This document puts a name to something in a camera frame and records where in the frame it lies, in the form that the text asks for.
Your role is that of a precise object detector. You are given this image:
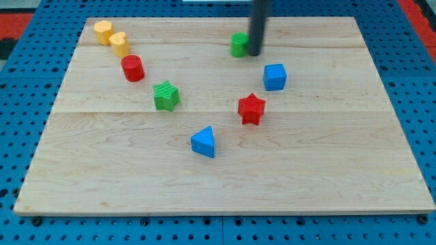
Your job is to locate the light wooden board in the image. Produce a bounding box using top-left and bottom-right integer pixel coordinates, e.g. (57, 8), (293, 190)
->
(14, 17), (435, 217)

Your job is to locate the blue cube block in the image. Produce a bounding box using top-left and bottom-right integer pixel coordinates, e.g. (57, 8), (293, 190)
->
(263, 64), (287, 91)

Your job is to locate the red star block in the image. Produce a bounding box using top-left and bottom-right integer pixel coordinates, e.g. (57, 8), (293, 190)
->
(238, 93), (266, 125)

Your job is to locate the green cylinder block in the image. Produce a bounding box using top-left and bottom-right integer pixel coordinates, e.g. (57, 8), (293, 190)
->
(230, 32), (249, 58)

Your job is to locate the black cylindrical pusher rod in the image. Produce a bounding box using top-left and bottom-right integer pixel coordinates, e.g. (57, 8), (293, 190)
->
(248, 0), (272, 56)

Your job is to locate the green star block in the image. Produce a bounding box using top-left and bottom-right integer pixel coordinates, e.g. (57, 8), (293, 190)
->
(153, 80), (180, 112)

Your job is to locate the yellow heart block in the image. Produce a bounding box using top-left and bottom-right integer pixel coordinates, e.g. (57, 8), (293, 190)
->
(109, 32), (129, 58)

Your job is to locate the yellow hexagon block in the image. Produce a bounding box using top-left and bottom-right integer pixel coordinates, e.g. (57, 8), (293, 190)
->
(93, 20), (114, 46)

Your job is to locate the blue triangle block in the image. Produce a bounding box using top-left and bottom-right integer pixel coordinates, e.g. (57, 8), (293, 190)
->
(191, 126), (215, 158)

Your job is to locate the red cylinder block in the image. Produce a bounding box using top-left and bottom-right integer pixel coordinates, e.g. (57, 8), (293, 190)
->
(121, 55), (145, 82)

